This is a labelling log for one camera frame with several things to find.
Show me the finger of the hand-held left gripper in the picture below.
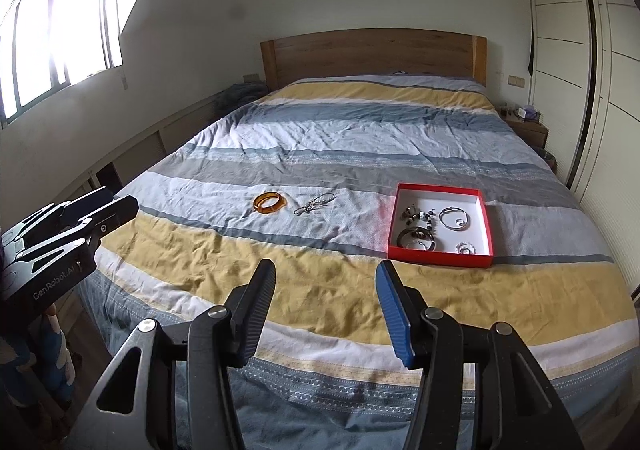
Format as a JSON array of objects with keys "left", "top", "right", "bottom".
[
  {"left": 20, "top": 187, "right": 113, "bottom": 238},
  {"left": 15, "top": 195, "right": 138, "bottom": 271}
]

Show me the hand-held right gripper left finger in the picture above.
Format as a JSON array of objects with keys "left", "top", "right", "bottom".
[{"left": 82, "top": 259, "right": 277, "bottom": 450}]

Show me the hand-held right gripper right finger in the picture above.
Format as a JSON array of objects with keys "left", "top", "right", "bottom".
[{"left": 375, "top": 260, "right": 586, "bottom": 450}]

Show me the dark brown bangle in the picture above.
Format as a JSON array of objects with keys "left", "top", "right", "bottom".
[{"left": 397, "top": 225, "right": 439, "bottom": 249}]

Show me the thin silver bangle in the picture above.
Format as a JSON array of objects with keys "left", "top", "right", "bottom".
[{"left": 439, "top": 207, "right": 471, "bottom": 231}]

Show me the red shallow box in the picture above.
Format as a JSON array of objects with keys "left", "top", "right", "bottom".
[{"left": 387, "top": 182, "right": 495, "bottom": 269}]

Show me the orange amber bangle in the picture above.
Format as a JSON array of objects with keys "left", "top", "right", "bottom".
[{"left": 252, "top": 190, "right": 288, "bottom": 216}]

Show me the bedroom window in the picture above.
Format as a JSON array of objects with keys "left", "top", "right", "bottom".
[{"left": 0, "top": 0, "right": 124, "bottom": 128}]

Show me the dark cloth pile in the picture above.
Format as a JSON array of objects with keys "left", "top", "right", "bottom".
[{"left": 215, "top": 82, "right": 271, "bottom": 121}]

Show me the striped bed with quilt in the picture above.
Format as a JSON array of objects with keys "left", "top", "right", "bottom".
[{"left": 75, "top": 74, "right": 640, "bottom": 450}]

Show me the wooden nightstand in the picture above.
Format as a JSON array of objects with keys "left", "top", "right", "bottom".
[{"left": 500, "top": 105, "right": 549, "bottom": 149}]

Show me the wooden bed headboard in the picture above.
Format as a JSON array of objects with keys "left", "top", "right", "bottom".
[{"left": 260, "top": 28, "right": 488, "bottom": 92}]

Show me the white sliding wardrobe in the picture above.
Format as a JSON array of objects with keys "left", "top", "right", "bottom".
[{"left": 517, "top": 0, "right": 640, "bottom": 303}]

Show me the low beige wall cabinet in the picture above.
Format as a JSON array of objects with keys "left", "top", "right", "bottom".
[{"left": 50, "top": 90, "right": 236, "bottom": 211}]

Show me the silver chain bracelet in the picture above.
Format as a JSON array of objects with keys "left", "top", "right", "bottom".
[{"left": 293, "top": 192, "right": 337, "bottom": 217}]

